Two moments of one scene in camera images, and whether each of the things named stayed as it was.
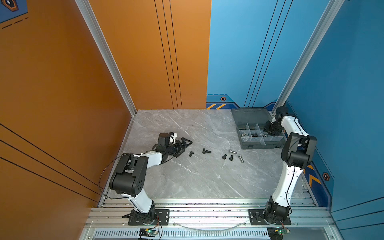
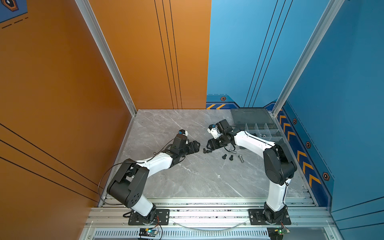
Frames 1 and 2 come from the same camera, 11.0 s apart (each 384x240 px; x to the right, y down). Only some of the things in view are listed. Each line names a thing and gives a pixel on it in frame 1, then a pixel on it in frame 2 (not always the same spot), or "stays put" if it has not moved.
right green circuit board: (277, 233) stays put
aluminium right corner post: (331, 10) stays put
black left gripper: (181, 149) → (196, 148)
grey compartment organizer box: (250, 125) stays put
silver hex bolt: (241, 158) stays put
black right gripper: (266, 128) → (212, 144)
